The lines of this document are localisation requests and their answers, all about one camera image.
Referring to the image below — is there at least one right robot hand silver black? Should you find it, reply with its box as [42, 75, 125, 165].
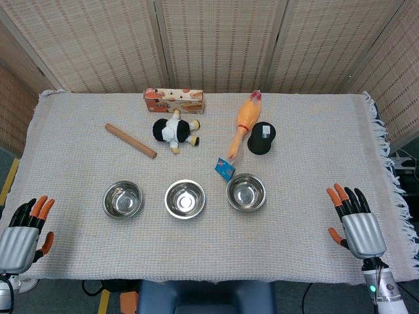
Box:
[326, 183, 387, 261]

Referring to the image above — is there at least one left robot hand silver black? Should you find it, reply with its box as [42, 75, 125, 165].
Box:
[0, 195, 56, 274]

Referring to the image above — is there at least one stainless steel bowl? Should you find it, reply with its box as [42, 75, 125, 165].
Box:
[226, 173, 266, 213]
[164, 179, 206, 220]
[103, 180, 143, 219]

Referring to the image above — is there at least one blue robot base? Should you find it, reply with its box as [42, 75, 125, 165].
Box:
[137, 280, 276, 314]

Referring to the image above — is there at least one white round stand base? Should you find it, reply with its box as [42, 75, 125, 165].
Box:
[18, 277, 39, 294]

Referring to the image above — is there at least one orange box on floor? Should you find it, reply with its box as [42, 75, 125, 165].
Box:
[119, 290, 138, 314]

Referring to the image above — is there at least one woven folding screen panel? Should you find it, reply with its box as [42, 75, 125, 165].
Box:
[261, 0, 410, 94]
[0, 0, 171, 94]
[0, 19, 43, 158]
[343, 0, 419, 151]
[153, 0, 291, 94]

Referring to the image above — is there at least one black mesh pen holder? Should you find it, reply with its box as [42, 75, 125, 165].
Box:
[247, 121, 277, 154]

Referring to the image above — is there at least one blue paper tag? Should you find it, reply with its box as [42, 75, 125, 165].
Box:
[214, 157, 236, 183]

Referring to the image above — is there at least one beige woven tablecloth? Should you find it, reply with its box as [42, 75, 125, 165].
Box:
[0, 90, 419, 284]

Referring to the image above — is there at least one wooden rolling pin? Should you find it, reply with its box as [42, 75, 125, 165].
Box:
[104, 122, 158, 160]

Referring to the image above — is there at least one yellow rubber chicken toy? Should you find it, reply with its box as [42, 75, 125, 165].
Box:
[227, 90, 264, 161]

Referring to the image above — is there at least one black white plush cow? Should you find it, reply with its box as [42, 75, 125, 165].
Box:
[152, 109, 201, 155]

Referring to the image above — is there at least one orange egg roll snack box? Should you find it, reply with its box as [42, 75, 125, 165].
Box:
[143, 88, 206, 115]

